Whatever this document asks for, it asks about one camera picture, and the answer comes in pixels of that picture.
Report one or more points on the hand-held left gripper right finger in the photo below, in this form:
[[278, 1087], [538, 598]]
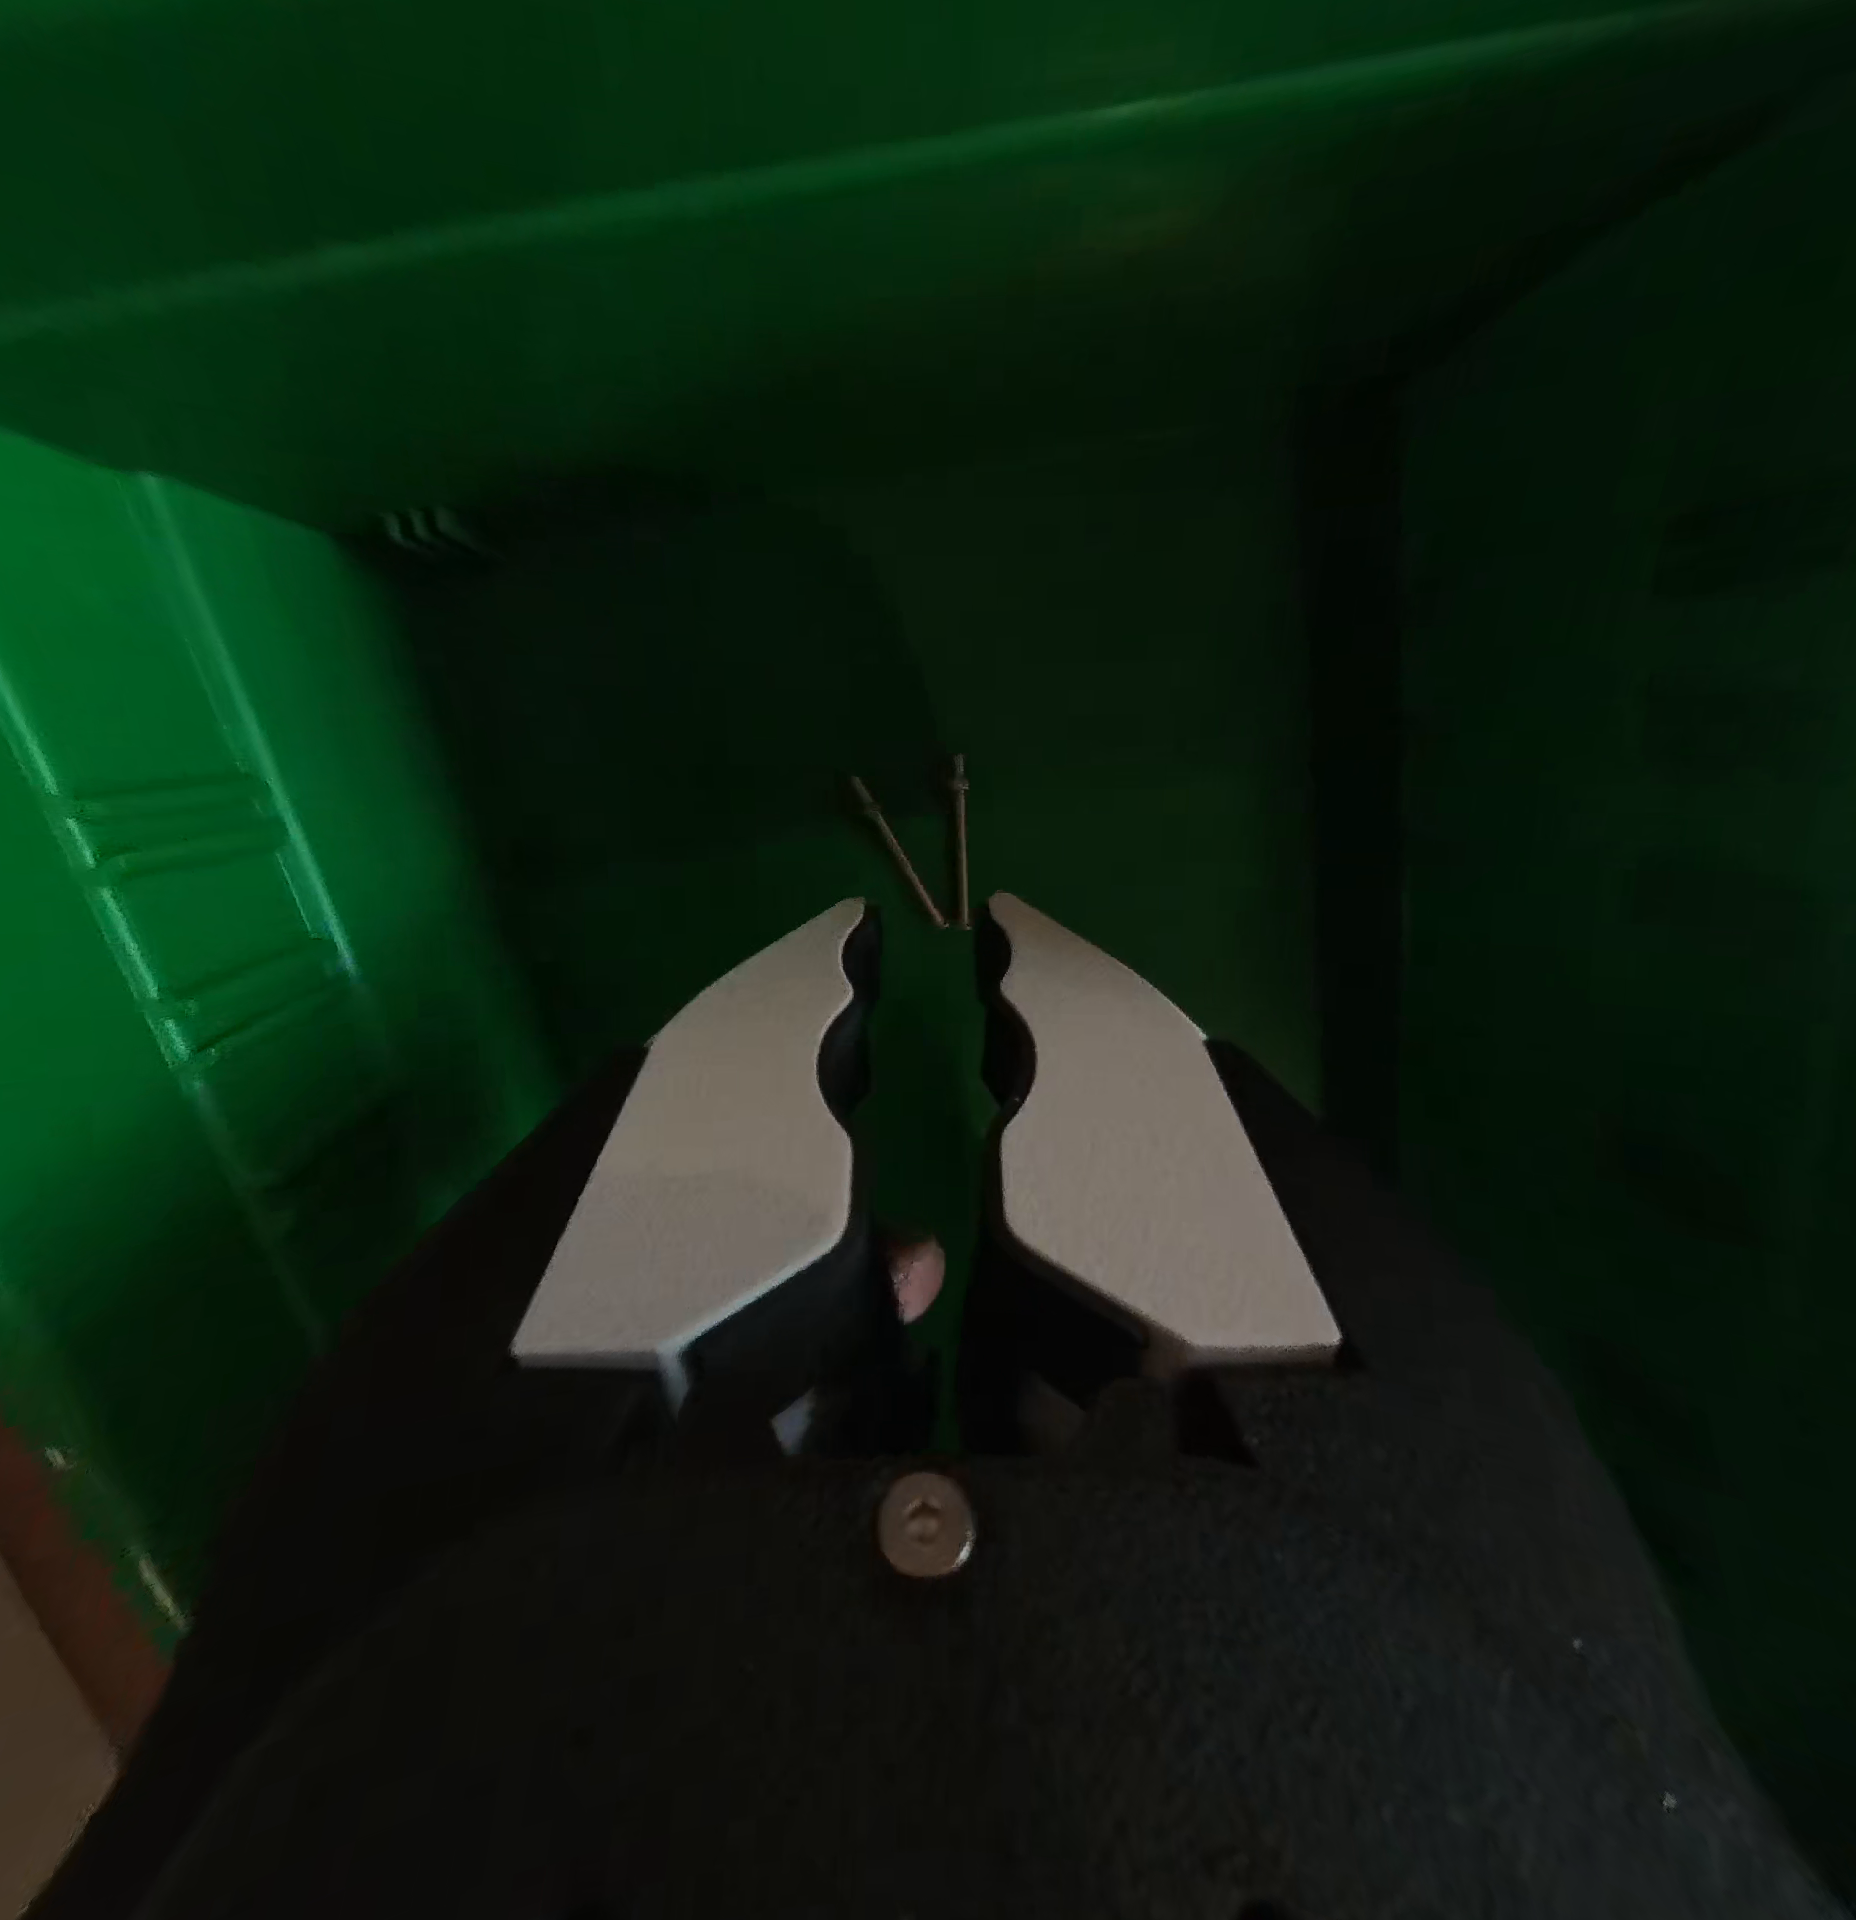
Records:
[[1139, 1156]]

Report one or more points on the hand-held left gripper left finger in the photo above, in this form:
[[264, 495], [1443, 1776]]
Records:
[[702, 1169]]

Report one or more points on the long thin metal screw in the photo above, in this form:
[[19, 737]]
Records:
[[962, 840], [897, 846]]

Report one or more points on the green plastic bin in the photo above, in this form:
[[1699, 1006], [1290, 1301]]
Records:
[[417, 631]]

